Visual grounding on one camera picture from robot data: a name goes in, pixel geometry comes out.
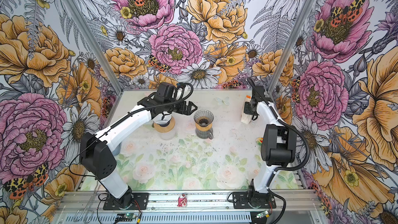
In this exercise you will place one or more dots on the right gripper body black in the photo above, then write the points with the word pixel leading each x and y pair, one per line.
pixel 249 109

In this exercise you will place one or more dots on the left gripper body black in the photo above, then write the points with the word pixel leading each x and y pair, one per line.
pixel 179 108

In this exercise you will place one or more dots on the orange coffee filter pack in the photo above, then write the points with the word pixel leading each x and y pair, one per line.
pixel 245 116

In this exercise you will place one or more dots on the wooden dripper ring stand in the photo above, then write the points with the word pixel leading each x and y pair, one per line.
pixel 165 127

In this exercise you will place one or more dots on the grey ribbed glass dripper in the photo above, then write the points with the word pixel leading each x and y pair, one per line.
pixel 203 118

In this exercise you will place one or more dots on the white paper coffee filter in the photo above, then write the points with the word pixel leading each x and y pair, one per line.
pixel 162 119

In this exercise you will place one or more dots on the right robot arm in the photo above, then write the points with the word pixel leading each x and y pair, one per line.
pixel 277 149

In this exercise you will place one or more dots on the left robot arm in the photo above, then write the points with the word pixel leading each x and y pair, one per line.
pixel 96 150

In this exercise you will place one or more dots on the colourful small toy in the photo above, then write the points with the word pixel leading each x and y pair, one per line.
pixel 259 141

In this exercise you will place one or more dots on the pink small figurine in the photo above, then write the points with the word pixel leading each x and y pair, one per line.
pixel 182 200

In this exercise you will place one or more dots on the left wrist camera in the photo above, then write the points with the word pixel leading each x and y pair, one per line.
pixel 165 93

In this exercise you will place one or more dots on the clear glass carafe wooden handle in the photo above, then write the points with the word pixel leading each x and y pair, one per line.
pixel 167 135

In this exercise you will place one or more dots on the aluminium front rail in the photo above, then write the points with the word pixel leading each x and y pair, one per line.
pixel 191 207

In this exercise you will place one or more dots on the aluminium corner post right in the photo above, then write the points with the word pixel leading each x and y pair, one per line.
pixel 300 20

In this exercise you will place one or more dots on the aluminium corner post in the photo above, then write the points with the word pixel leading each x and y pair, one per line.
pixel 300 20
pixel 79 19

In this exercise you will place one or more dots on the aluminium corner post left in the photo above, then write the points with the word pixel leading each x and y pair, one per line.
pixel 79 19

